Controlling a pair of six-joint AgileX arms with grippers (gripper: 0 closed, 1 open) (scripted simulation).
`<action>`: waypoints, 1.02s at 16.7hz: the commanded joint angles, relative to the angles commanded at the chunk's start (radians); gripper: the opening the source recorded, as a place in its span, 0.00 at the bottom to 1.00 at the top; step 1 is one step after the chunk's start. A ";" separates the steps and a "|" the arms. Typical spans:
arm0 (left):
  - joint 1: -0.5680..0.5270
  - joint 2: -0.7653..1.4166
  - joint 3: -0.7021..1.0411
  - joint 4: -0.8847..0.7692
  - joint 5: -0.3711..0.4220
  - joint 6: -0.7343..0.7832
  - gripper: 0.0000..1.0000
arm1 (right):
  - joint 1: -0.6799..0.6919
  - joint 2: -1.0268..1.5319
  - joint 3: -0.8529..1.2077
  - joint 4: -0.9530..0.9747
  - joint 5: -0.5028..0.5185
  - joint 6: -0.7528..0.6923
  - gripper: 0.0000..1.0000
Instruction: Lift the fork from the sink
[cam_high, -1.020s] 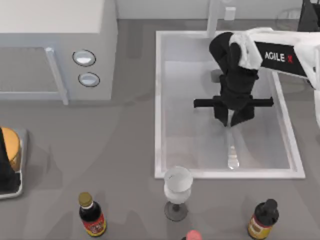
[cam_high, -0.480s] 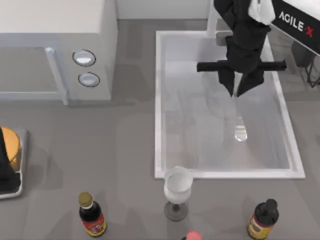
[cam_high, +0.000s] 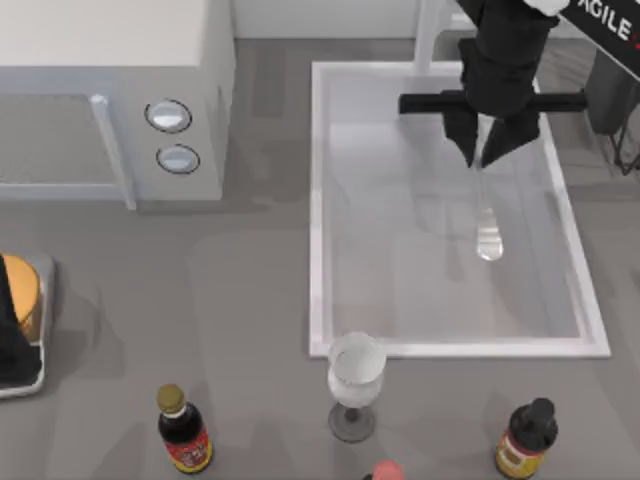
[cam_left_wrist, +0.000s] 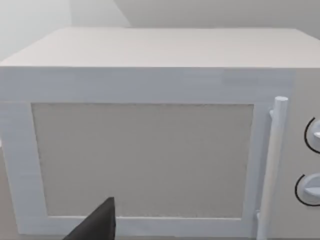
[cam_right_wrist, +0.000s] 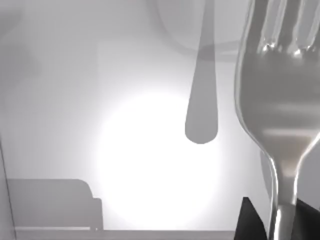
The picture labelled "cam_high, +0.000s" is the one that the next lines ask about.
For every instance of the small round microwave knob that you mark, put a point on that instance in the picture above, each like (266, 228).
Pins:
(177, 159)

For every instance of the pale microwave door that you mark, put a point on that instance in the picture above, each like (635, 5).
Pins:
(50, 140)

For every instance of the dark bottle with gold cap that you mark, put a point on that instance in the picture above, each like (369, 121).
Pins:
(184, 435)

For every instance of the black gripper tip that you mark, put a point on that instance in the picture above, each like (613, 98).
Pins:
(12, 345)

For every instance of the orange round bread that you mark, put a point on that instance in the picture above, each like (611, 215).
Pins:
(25, 290)

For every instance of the white sink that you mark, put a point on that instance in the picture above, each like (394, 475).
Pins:
(400, 280)

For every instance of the large round microwave knob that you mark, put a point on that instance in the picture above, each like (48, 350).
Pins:
(168, 116)

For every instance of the dark bottle with black cap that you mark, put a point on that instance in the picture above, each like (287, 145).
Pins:
(527, 440)

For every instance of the pale microwave oven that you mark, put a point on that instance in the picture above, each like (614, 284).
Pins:
(100, 45)

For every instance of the red bottle cap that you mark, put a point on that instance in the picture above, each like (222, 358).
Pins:
(385, 471)

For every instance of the grey tray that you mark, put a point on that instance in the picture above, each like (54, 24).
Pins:
(47, 320)

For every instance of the white goblet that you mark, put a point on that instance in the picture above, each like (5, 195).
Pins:
(356, 375)

